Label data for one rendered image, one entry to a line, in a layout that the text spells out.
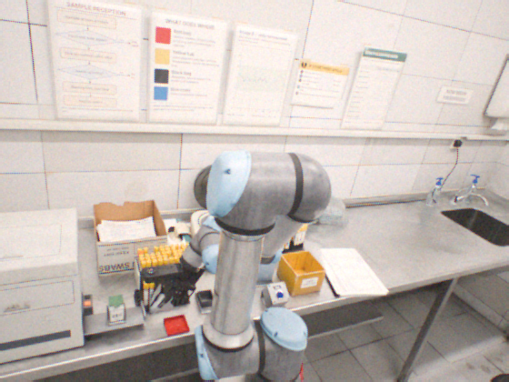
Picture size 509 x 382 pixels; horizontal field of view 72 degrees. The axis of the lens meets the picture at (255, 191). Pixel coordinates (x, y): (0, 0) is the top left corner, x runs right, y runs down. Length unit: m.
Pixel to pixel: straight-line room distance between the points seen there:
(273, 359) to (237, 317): 0.16
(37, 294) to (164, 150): 0.78
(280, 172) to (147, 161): 1.03
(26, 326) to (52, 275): 0.16
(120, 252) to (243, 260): 0.74
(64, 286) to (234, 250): 0.51
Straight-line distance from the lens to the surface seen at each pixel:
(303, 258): 1.46
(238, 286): 0.70
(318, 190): 0.62
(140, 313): 1.19
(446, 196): 2.85
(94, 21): 1.41
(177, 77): 1.47
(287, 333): 0.85
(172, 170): 1.60
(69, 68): 1.43
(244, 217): 0.59
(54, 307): 1.07
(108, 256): 1.34
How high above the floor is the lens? 1.75
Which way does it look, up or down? 25 degrees down
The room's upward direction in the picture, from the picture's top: 10 degrees clockwise
